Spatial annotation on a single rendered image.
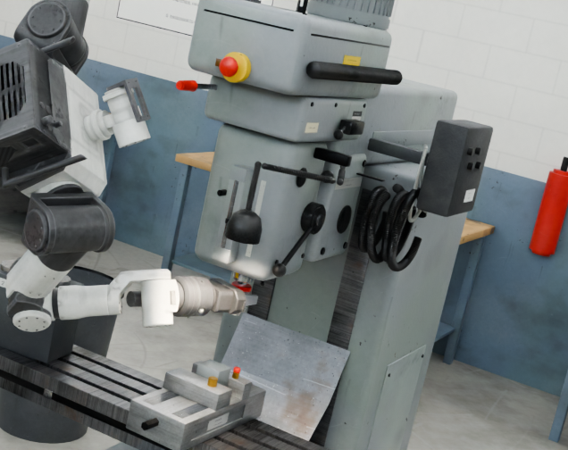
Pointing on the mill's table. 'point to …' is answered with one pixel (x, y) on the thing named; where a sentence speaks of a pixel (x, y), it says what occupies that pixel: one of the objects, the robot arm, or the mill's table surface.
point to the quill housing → (258, 152)
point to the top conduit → (315, 70)
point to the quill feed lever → (314, 220)
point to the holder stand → (3, 330)
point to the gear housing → (281, 112)
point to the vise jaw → (196, 388)
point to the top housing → (286, 46)
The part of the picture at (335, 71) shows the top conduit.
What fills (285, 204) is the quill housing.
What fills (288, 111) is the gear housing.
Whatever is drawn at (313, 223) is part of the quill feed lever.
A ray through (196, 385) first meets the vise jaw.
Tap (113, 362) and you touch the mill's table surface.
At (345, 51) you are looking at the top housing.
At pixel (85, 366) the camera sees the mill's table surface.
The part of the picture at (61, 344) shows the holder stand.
